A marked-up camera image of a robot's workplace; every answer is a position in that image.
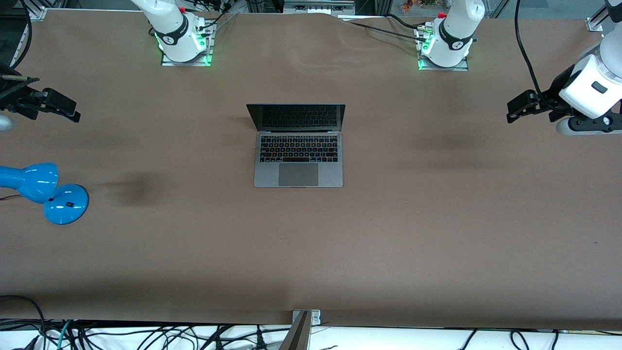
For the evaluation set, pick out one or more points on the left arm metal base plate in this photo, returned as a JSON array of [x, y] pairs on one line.
[[442, 69]]

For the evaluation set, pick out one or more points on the orange background objects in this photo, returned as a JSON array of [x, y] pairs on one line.
[[418, 4]]

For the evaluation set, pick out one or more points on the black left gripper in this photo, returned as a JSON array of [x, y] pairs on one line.
[[554, 96]]

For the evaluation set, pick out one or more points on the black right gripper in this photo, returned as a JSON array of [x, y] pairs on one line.
[[13, 99]]

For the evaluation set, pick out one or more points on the silver grey laptop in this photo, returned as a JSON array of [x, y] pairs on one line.
[[299, 175]]

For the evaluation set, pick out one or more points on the grey camera mount beam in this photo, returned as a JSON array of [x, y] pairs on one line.
[[297, 335]]

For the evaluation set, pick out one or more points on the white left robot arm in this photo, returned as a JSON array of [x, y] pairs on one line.
[[454, 34]]

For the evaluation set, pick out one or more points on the aluminium frame profile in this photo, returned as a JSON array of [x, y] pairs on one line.
[[35, 9], [596, 20]]

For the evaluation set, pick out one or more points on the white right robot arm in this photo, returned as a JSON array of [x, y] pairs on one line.
[[175, 34]]

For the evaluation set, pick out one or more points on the blue desk lamp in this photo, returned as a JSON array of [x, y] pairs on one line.
[[65, 206]]

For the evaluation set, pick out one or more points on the metal clamp bracket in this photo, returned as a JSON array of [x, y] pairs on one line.
[[316, 317]]

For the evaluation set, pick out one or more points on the grey equipment box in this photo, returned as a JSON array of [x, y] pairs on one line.
[[318, 7]]

